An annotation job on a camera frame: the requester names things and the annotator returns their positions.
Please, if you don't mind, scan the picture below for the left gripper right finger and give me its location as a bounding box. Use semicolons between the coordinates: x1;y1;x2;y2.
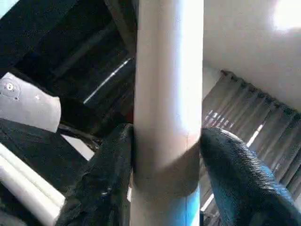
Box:
199;127;301;226

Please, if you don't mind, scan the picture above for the white plastic bag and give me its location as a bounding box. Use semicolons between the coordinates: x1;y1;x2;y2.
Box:
0;72;62;134

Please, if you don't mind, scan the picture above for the black work mat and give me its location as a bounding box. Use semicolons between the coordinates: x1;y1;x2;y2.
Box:
0;118;97;194

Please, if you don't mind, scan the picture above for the white flat sheet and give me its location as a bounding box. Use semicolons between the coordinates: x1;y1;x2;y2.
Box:
60;134;95;161

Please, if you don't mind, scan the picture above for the grey pleated curtain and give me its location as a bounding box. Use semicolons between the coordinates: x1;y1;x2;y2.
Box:
201;70;301;226

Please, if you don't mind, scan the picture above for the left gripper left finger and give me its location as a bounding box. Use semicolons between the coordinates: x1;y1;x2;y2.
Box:
55;123;136;226

